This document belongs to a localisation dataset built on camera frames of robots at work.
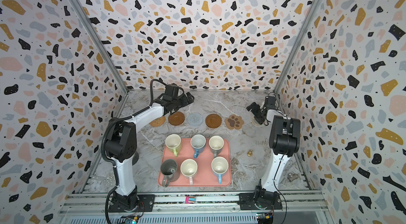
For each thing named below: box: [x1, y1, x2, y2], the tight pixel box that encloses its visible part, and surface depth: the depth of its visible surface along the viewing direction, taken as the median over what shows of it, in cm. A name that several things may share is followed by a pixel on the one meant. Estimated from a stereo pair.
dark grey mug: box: [160, 159, 179, 188], surface depth 78 cm
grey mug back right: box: [208, 135, 225, 158], surface depth 87 cm
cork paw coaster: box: [224, 114, 244, 130], surface depth 106 cm
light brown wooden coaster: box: [205, 113, 223, 129], surface depth 106 cm
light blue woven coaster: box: [187, 112, 204, 127], surface depth 108 cm
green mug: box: [164, 133, 182, 158], surface depth 87 cm
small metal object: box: [287, 172, 299, 183], surface depth 83 cm
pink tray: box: [160, 137, 232, 188], surface depth 83 cm
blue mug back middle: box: [190, 134, 207, 159], surface depth 87 cm
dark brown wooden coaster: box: [168, 111, 186, 126], surface depth 105 cm
